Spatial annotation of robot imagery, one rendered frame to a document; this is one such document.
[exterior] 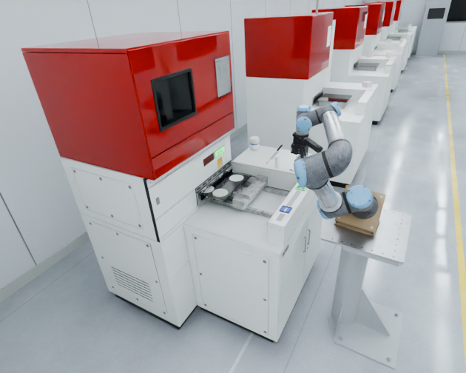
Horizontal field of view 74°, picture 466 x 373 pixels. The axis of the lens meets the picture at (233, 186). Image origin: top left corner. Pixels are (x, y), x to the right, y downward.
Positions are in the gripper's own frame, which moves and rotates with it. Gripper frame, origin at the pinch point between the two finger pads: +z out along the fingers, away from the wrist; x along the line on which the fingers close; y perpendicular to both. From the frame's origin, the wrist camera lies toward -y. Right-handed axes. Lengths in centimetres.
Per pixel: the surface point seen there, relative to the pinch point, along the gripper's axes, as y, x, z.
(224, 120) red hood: 54, -2, -21
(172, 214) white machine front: 59, 53, 18
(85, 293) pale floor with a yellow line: 151, 73, 111
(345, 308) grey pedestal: -37, 10, 92
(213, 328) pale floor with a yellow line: 41, 52, 111
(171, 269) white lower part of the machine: 59, 62, 52
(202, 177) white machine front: 59, 21, 9
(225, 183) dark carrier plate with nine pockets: 51, 5, 21
